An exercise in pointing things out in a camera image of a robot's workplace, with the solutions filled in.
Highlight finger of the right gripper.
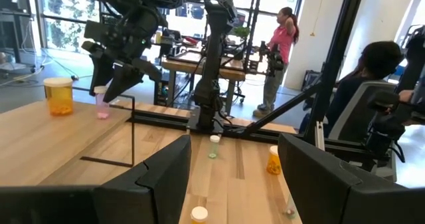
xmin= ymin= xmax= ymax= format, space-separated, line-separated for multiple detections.
xmin=102 ymin=59 xmax=144 ymax=104
xmin=88 ymin=49 xmax=116 ymax=98

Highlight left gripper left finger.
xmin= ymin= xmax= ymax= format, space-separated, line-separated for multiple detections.
xmin=0 ymin=134 xmax=193 ymax=224

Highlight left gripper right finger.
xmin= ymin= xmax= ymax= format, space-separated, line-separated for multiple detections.
xmin=278 ymin=133 xmax=425 ymax=224

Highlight small white bottle front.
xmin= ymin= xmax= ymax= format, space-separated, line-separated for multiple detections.
xmin=284 ymin=197 xmax=298 ymax=220

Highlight large orange pill bottle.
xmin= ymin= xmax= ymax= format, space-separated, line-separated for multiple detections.
xmin=43 ymin=77 xmax=74 ymax=117

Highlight small white bottle row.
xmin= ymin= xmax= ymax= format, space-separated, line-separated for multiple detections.
xmin=190 ymin=205 xmax=209 ymax=224

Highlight small orange pill bottle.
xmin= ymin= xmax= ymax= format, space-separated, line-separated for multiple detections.
xmin=266 ymin=145 xmax=282 ymax=176

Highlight wooden workbench with equipment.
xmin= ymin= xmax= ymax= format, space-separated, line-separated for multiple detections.
xmin=161 ymin=49 xmax=246 ymax=117

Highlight grey office chair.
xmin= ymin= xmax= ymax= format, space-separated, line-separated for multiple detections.
xmin=327 ymin=80 xmax=399 ymax=183

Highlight black equipment cart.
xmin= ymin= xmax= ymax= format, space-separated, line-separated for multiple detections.
xmin=0 ymin=0 xmax=36 ymax=75

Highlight small green potted plant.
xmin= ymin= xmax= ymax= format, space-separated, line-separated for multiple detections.
xmin=234 ymin=26 xmax=252 ymax=41

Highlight person's hand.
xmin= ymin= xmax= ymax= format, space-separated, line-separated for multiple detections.
xmin=398 ymin=90 xmax=414 ymax=104

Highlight seated person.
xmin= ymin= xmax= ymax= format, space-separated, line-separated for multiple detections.
xmin=298 ymin=41 xmax=404 ymax=135

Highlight standing person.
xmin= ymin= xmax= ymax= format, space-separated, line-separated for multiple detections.
xmin=252 ymin=6 xmax=300 ymax=118

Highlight tall black frame posts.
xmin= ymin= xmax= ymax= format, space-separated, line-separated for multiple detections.
xmin=244 ymin=0 xmax=265 ymax=74

